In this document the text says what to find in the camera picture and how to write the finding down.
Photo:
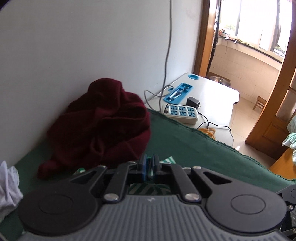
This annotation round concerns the white desk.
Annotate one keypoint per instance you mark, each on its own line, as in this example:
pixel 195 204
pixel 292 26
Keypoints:
pixel 215 99

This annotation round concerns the light green bedding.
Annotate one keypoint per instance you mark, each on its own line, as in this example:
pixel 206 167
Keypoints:
pixel 291 139

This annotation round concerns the green white striped shirt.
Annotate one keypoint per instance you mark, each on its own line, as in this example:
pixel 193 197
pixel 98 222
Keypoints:
pixel 148 188

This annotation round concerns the wooden door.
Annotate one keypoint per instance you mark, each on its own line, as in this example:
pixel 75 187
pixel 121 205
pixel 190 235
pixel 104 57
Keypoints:
pixel 272 120

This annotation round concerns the wooden stool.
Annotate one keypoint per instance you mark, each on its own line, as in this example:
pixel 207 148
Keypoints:
pixel 260 103

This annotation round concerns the blue pen tray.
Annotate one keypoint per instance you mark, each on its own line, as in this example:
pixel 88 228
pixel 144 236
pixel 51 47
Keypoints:
pixel 182 92

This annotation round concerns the window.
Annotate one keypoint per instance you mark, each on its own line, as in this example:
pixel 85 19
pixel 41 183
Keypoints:
pixel 254 20

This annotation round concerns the dark red garment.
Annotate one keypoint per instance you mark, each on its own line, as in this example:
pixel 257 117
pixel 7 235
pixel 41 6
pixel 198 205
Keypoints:
pixel 101 125

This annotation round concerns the black power adapter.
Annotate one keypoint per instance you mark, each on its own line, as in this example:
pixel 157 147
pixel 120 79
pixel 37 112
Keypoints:
pixel 193 102

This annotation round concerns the wooden bed frame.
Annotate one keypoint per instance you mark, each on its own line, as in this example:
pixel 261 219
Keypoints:
pixel 284 165

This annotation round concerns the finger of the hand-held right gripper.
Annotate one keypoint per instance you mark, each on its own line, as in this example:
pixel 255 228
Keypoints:
pixel 289 197

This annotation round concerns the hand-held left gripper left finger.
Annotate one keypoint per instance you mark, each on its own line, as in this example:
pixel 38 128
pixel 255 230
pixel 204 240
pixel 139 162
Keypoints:
pixel 144 168

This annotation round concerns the white clothes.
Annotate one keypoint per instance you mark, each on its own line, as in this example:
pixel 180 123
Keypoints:
pixel 9 187

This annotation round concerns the white power strip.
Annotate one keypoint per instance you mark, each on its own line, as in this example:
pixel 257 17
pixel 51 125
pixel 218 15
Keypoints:
pixel 182 112

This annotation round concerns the black pen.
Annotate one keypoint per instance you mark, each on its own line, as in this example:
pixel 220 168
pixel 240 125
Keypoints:
pixel 177 93

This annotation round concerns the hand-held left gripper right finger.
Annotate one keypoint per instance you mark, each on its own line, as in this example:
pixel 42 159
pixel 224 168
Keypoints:
pixel 156 169

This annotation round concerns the wooden door frame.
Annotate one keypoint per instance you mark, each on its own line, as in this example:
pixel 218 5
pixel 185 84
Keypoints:
pixel 204 34

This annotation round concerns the metal bowl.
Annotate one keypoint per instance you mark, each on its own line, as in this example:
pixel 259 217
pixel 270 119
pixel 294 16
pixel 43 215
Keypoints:
pixel 219 80

